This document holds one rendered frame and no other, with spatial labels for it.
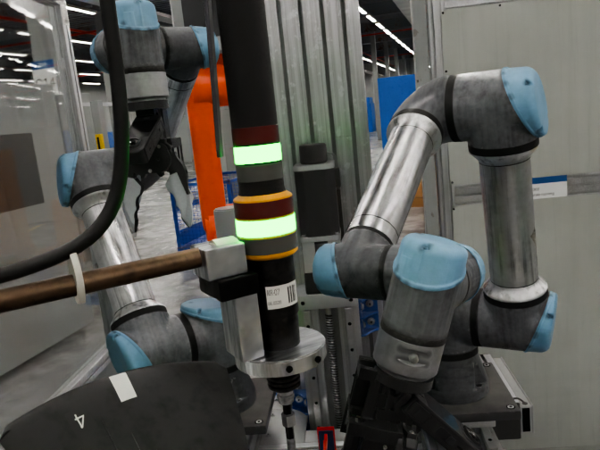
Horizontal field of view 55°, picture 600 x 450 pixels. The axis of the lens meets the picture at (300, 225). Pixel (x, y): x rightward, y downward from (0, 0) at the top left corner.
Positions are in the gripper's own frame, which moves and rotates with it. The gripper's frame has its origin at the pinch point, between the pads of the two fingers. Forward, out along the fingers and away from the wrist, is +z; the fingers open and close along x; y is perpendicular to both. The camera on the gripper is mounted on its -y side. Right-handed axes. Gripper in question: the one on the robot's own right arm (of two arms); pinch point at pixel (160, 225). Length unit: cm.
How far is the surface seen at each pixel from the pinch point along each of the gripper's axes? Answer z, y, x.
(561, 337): 80, 129, -109
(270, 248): -6, -53, -25
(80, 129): -18, 76, 45
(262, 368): 2, -54, -24
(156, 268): -6, -56, -18
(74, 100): -26, 76, 45
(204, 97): -36, 341, 67
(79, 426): 10.4, -45.1, -5.0
